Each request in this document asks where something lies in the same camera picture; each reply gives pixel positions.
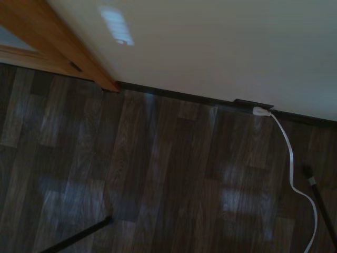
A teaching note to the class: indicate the black baseboard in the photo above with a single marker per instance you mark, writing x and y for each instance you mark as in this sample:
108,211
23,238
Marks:
184,95

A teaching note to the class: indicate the white power plug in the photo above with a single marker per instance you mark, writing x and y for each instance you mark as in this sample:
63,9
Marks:
260,111

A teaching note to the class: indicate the black door hinge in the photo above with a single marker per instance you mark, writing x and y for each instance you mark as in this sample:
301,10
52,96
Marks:
75,66

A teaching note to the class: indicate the wooden door with frosted glass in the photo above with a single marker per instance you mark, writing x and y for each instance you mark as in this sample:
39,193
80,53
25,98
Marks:
26,56

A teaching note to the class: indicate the wooden door frame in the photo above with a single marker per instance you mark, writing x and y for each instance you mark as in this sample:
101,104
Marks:
65,39

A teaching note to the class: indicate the black camera tripod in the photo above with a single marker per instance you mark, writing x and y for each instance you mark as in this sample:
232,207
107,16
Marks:
79,235

